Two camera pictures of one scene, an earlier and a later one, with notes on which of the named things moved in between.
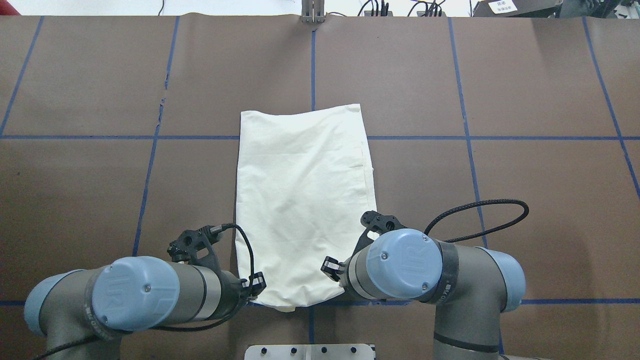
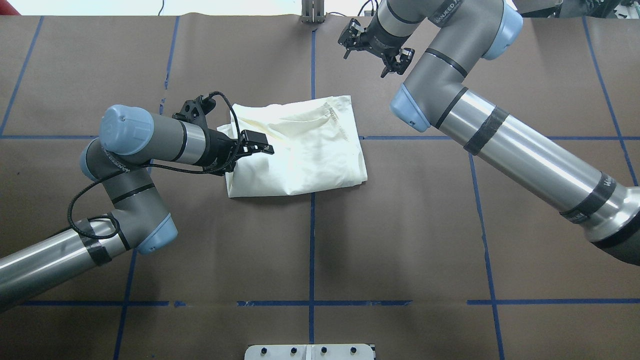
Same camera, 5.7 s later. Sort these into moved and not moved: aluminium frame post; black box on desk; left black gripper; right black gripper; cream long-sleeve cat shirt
Moved: cream long-sleeve cat shirt; right black gripper; left black gripper
Not moved: aluminium frame post; black box on desk
